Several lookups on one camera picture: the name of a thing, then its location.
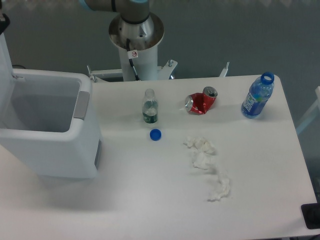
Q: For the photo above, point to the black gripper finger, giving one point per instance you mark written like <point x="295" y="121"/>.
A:
<point x="4" y="22"/>

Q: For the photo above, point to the white trash can lid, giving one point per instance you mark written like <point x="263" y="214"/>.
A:
<point x="5" y="75"/>

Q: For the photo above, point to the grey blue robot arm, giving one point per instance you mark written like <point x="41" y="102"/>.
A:
<point x="133" y="20"/>

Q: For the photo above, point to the white trash can body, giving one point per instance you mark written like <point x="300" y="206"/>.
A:
<point x="48" y="122"/>

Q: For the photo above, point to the blue bottle cap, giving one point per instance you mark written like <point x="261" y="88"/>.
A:
<point x="155" y="134"/>

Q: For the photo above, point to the crushed red soda can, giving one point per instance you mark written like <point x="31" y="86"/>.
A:
<point x="199" y="103"/>

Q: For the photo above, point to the clear green-label water bottle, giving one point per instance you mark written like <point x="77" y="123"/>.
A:
<point x="150" y="107"/>

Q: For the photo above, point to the crumpled white tissue upper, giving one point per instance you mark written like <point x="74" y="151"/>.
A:
<point x="201" y="144"/>

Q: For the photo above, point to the crumpled white tissue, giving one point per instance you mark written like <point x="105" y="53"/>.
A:
<point x="204" y="161"/>
<point x="201" y="144"/>
<point x="221" y="188"/>

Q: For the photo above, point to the crumpled white tissue middle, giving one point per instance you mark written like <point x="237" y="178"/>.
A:
<point x="204" y="161"/>

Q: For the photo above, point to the blue plastic drink bottle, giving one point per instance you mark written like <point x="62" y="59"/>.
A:
<point x="259" y="93"/>

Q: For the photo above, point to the crumpled white tissue lower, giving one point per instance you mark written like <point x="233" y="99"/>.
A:
<point x="221" y="188"/>

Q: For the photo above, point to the black device at edge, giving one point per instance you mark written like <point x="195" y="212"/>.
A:
<point x="311" y="215"/>

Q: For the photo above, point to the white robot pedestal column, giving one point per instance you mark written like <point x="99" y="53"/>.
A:
<point x="141" y="53"/>

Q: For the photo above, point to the white pedestal base frame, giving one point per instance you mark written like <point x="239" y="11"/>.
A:
<point x="166" y="72"/>

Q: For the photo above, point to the white frame at right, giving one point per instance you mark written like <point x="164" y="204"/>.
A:
<point x="311" y="113"/>

